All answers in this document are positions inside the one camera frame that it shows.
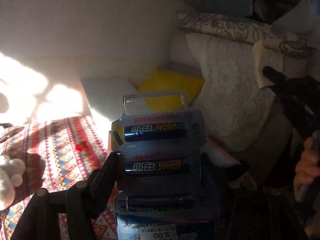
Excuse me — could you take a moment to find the colourful patterned tablecloth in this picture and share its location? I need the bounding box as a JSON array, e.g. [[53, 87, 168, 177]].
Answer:
[[1, 116, 116, 239]]

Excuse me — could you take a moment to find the floral patterned pillow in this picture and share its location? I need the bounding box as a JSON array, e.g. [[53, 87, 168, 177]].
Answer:
[[177, 12, 308, 57]]

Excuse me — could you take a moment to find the person right hand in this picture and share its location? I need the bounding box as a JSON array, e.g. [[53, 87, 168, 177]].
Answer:
[[293, 137, 319, 198]]

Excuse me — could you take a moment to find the yellow pillow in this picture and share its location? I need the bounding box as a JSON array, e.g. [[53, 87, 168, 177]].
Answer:
[[137, 69, 204, 112]]

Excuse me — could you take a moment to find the white foam block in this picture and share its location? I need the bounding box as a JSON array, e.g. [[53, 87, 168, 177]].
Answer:
[[81, 77, 138, 121]]

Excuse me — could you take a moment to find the white plush toy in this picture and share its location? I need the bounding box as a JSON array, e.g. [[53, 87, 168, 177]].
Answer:
[[0, 155, 25, 211]]

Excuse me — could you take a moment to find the white lace cushion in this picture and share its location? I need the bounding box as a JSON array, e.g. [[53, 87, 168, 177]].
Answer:
[[185, 32, 309, 152]]

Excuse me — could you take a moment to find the blue battery blister pack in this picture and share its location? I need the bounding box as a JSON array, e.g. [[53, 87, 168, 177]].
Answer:
[[112, 91, 220, 239]]

